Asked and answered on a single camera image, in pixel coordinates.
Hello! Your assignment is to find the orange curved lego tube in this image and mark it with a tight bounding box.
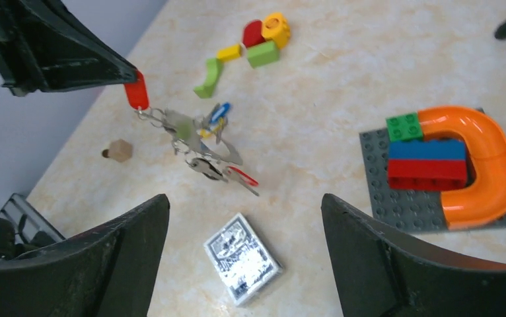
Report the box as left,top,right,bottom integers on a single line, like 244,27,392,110
417,105,506,230

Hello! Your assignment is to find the blue key tag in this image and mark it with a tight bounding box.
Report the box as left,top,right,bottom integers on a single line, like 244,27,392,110
209,102,231,125

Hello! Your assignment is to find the yellow key tag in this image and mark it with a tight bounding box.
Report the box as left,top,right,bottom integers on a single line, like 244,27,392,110
199,118,226,138

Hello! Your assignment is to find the grey lego baseplate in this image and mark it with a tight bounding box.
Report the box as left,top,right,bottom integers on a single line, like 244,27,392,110
359,126,506,232

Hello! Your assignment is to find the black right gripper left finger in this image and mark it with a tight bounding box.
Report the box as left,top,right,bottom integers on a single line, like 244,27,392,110
0,194,170,316

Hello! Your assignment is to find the green key tag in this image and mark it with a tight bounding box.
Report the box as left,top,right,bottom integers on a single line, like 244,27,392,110
176,120,196,142

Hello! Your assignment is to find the yellow rectangular block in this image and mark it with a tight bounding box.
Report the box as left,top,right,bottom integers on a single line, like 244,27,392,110
216,44,242,63

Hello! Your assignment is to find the red key tag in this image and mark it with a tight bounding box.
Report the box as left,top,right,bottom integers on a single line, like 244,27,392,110
124,70,150,111
226,166,258,187

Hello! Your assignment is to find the perforated metal keyring plate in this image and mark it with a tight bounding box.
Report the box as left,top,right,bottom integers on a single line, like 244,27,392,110
147,107,244,167

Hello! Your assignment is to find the red cylinder block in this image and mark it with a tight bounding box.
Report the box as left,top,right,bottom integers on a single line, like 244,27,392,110
242,20,266,49

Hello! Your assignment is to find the orange round block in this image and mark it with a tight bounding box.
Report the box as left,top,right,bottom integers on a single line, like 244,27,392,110
261,12,291,49

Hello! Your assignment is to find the green lego brick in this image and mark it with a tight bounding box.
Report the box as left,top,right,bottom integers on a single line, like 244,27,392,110
386,112,423,142

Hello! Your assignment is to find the blue lego brick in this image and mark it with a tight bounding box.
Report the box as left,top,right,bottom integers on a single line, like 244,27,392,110
388,139,467,160

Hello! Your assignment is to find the small wooden hexagon block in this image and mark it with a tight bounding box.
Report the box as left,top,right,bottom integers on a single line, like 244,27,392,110
101,139,133,162

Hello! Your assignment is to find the green rectangular block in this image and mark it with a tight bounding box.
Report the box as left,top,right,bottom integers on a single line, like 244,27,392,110
246,41,280,68

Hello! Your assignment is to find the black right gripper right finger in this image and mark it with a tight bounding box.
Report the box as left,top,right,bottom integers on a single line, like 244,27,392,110
321,194,506,316

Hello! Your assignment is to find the red lego brick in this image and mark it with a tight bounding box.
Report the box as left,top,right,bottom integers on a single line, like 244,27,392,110
387,158,468,192

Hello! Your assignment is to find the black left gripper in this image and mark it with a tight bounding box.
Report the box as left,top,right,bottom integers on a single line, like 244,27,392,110
0,0,139,96

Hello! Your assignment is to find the silver key near red tag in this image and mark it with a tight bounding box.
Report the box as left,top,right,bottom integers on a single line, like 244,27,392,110
188,157,228,182

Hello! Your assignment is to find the playing card deck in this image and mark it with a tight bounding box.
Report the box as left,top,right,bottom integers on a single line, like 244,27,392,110
203,213,283,307

